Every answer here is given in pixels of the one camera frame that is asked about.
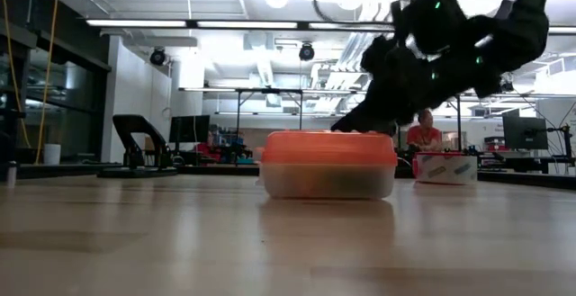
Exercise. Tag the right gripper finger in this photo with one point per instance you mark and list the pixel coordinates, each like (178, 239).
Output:
(373, 118)

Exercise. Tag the black background gantry frame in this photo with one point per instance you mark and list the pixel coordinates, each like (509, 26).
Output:
(270, 91)

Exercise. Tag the small silver canister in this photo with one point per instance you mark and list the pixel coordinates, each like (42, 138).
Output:
(11, 174)

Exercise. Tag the white cylindrical container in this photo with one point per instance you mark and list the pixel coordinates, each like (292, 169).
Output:
(52, 154)

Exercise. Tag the black hole punch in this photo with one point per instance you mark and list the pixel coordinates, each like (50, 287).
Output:
(135, 127)

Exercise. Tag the person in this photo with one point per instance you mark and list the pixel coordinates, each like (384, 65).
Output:
(425, 136)
(208, 151)

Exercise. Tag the orange plastic lid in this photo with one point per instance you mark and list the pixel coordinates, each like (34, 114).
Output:
(328, 149)

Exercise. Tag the black computer monitor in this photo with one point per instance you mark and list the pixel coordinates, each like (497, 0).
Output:
(189, 128)
(524, 133)

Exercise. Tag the black aluminium table frame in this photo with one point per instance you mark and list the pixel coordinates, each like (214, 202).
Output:
(67, 170)

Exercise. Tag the red white patterned box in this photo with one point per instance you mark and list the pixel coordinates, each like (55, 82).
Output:
(445, 169)

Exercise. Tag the black ceiling spotlight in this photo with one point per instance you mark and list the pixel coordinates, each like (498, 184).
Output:
(306, 52)
(158, 57)
(507, 87)

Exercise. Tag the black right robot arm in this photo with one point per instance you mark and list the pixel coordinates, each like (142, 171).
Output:
(517, 30)

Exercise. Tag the clear plastic container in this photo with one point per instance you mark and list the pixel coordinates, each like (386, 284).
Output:
(328, 183)

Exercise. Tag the long ceiling light strip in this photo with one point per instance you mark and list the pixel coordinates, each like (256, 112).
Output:
(135, 23)

